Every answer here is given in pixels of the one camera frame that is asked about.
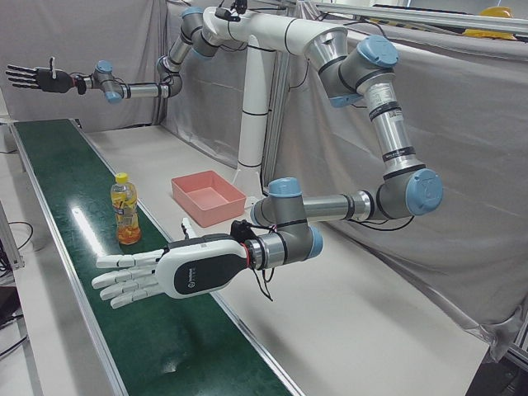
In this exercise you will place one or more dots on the grey backdrop cloth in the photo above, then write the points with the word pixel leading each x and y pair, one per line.
pixel 453 123

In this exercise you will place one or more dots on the black head camera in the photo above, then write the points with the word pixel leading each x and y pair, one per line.
pixel 231 12

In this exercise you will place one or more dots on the white robot torso stand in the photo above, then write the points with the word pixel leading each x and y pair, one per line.
pixel 251 123

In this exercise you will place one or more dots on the aluminium frame beam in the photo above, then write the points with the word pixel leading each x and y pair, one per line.
pixel 412 16

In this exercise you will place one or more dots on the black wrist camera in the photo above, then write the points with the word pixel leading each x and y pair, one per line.
pixel 81 85
pixel 240 229

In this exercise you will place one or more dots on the yellow hard hat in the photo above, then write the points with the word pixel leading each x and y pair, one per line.
pixel 497 11
pixel 491 34

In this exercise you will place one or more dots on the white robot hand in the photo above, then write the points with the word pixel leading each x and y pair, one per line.
pixel 194 268

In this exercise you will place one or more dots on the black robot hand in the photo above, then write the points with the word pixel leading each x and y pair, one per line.
pixel 49 80

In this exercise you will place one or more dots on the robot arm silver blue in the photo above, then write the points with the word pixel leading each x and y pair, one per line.
pixel 392 136
pixel 144 90

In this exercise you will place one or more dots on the pink plastic basket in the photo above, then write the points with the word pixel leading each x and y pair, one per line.
pixel 208 198

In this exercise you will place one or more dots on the orange juice bottle yellow cap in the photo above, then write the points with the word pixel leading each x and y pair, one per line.
pixel 123 206

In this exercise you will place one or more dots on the green conveyor belt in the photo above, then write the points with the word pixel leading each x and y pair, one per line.
pixel 82 185

